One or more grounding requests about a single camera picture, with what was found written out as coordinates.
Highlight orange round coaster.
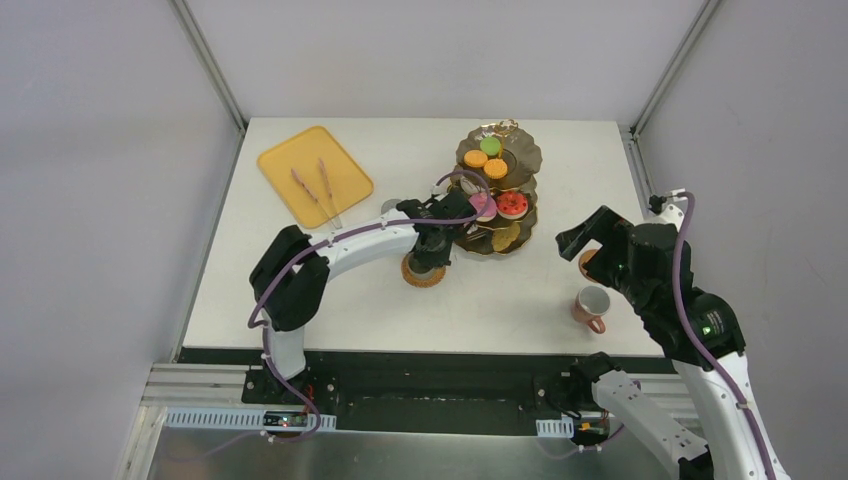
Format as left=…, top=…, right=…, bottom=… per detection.
left=577, top=249, right=598, bottom=283

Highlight grey small cup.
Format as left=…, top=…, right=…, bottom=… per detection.
left=405, top=254, right=442, bottom=281

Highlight blue grey mug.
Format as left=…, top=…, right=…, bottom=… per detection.
left=380, top=198, right=401, bottom=215

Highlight pink frosted donut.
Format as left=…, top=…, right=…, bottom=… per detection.
left=468, top=192, right=498, bottom=223

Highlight white striped donut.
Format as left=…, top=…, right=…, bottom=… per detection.
left=458, top=177, right=485, bottom=196

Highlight red strawberry donut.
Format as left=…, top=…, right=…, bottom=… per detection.
left=496, top=191, right=529, bottom=220

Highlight orange sandwich cookie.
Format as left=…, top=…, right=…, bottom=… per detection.
left=462, top=149, right=489, bottom=168
left=483, top=158, right=509, bottom=180

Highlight pink handled metal tongs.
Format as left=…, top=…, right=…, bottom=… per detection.
left=290, top=157, right=344, bottom=232

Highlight green sandwich cookie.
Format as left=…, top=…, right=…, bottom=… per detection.
left=479, top=136, right=502, bottom=158

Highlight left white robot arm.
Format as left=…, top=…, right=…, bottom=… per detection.
left=248, top=192, right=478, bottom=405

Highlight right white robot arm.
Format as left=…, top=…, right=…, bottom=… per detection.
left=555, top=206, right=788, bottom=479

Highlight pink mug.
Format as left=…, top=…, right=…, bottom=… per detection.
left=571, top=286, right=611, bottom=334

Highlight yellow serving tray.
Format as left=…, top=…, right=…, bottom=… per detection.
left=257, top=126, right=374, bottom=229

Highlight three tier glass stand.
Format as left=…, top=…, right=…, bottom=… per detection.
left=449, top=119, right=542, bottom=256

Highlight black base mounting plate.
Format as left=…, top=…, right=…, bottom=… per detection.
left=178, top=348, right=609, bottom=436

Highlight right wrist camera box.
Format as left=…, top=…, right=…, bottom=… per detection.
left=646, top=189, right=686, bottom=231

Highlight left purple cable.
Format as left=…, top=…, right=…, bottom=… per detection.
left=247, top=169, right=494, bottom=444

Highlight right white cable duct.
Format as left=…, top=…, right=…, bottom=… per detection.
left=535, top=416, right=575, bottom=439

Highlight white cable duct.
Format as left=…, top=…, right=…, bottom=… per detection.
left=535, top=416, right=575, bottom=439
left=164, top=407, right=337, bottom=433

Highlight left white cable duct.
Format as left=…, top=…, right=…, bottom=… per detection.
left=164, top=407, right=337, bottom=433

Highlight aluminium frame rail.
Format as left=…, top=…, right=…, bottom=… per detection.
left=141, top=363, right=248, bottom=407

